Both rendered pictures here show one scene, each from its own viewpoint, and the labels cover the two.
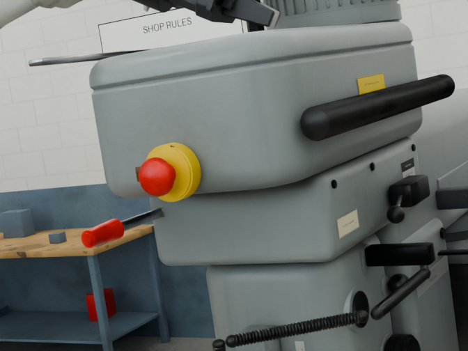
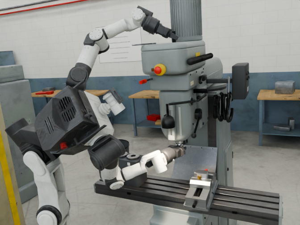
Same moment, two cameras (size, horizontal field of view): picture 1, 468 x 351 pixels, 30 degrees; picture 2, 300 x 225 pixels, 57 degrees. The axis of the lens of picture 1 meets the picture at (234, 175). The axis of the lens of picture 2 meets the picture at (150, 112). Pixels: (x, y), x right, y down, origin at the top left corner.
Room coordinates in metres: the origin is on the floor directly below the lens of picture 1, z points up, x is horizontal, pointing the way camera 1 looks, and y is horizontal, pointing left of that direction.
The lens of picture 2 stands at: (-0.53, 0.25, 1.89)
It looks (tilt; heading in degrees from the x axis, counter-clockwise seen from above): 14 degrees down; 355
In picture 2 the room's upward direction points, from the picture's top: 5 degrees counter-clockwise
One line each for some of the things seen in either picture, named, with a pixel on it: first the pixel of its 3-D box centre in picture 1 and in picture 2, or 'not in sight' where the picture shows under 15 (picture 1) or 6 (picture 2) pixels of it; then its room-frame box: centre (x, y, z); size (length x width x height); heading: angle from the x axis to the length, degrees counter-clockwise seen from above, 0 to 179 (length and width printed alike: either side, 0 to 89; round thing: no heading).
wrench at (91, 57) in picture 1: (106, 56); (143, 43); (1.02, 0.13, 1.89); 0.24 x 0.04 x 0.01; 150
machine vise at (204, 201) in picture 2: not in sight; (202, 185); (1.00, -0.16, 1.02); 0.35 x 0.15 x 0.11; 152
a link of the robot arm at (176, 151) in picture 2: not in sight; (171, 153); (1.04, 0.01, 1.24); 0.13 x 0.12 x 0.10; 46
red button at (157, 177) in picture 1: (159, 175); (158, 70); (0.88, 0.07, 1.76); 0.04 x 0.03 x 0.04; 59
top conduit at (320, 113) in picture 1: (388, 102); (201, 58); (1.06, -0.20, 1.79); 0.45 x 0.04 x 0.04; 149
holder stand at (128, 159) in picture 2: not in sight; (128, 168); (1.29, 0.28, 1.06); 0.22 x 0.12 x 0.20; 54
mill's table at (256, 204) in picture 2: not in sight; (179, 193); (1.11, -0.04, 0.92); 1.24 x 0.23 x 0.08; 59
